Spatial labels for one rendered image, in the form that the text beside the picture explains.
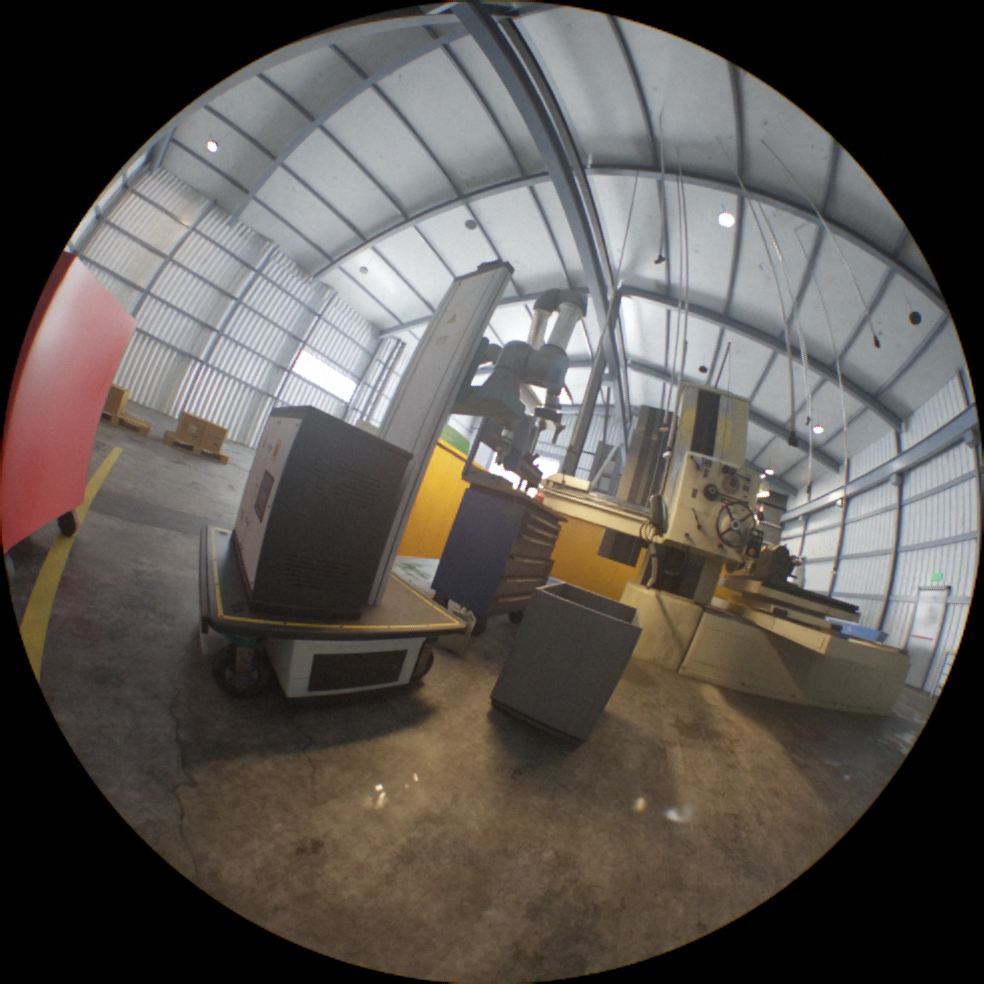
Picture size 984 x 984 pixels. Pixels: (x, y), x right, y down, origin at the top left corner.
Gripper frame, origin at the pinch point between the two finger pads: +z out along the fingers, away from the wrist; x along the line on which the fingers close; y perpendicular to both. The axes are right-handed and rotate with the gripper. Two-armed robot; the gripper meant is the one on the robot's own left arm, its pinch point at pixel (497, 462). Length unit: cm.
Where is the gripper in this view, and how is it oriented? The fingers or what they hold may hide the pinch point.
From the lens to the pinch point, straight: 193.1
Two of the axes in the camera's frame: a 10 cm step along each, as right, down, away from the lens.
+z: -3.4, 9.4, -0.8
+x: 4.1, 2.2, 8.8
